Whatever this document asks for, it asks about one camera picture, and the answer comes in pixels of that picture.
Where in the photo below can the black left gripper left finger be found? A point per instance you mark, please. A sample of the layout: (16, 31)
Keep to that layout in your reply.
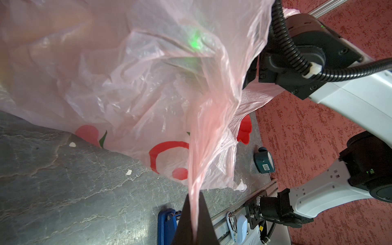
(184, 231)

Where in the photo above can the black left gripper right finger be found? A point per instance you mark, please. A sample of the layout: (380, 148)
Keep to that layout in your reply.
(205, 233)

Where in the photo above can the pink printed plastic bag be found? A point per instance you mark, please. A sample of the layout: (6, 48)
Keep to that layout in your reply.
(101, 103)

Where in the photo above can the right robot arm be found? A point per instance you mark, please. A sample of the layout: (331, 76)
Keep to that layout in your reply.
(311, 61)

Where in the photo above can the small light blue cylinder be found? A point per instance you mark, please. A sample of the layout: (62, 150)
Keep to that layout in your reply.
(242, 229)

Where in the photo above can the round teal gauge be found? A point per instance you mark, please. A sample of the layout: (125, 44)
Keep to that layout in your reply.
(264, 161)

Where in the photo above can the red flower-shaped plate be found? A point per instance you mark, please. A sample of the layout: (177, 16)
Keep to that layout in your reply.
(245, 130)

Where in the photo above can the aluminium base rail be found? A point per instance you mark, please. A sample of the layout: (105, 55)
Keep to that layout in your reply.
(224, 223)

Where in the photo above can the blue black handled tool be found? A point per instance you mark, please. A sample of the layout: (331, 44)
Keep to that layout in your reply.
(168, 220)

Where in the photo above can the aluminium corner post right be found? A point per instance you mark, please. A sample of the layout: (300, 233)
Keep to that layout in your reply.
(326, 7)

